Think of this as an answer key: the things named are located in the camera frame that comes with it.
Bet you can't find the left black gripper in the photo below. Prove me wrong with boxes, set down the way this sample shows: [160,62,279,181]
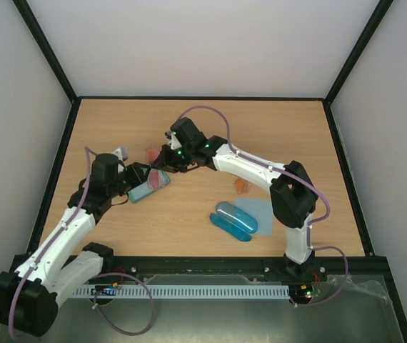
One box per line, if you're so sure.
[109,162,152,198]

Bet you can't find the green glasses case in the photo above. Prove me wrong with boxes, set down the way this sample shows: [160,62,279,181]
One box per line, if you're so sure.
[128,171,171,203]

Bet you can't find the red sunglasses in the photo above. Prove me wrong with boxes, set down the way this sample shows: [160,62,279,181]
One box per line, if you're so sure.
[146,147,169,191]

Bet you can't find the blue transparent glasses case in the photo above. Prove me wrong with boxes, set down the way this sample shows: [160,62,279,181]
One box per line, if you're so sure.
[209,202,258,242]

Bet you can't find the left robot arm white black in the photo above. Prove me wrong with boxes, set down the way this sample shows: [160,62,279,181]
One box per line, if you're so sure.
[0,152,151,339]

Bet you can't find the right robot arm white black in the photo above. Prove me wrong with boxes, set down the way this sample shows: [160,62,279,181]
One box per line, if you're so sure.
[152,117,318,280]

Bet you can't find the orange sunglasses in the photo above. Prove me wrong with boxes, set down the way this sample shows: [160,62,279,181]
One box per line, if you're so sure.
[233,178,249,194]

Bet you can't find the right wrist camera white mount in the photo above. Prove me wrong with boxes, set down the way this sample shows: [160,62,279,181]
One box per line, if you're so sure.
[164,130,182,150]

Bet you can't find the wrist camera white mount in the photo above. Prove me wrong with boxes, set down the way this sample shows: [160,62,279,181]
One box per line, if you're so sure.
[164,130,182,150]
[113,146,129,161]

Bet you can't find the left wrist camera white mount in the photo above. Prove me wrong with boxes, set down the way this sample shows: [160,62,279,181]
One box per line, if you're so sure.
[113,146,129,161]

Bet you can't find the light blue slotted cable duct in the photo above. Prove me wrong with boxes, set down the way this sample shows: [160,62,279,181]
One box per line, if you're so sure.
[71,284,290,299]

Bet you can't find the black metal frame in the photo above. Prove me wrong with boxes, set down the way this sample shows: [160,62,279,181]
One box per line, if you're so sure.
[11,1,407,342]

